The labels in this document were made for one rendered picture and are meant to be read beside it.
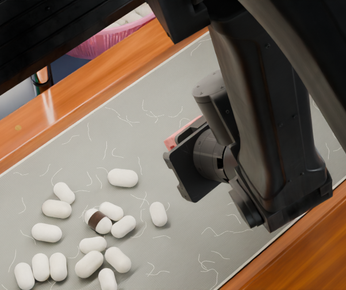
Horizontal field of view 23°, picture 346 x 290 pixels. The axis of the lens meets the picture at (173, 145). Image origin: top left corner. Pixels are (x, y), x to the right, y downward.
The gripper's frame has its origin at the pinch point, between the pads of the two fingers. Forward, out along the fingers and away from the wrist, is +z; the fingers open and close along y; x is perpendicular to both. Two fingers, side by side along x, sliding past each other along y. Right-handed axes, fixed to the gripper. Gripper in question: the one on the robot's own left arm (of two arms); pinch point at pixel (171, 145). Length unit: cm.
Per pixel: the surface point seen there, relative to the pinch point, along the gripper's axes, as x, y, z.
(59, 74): -6.5, -3.6, 31.7
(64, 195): 0.7, 11.5, 9.5
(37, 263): 3.8, 19.7, 5.3
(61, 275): 5.9, 18.5, 3.2
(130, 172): 2.5, 3.6, 6.8
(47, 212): 1.1, 14.4, 9.3
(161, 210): 6.9, 4.3, 2.0
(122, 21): -9.2, -14.5, 26.5
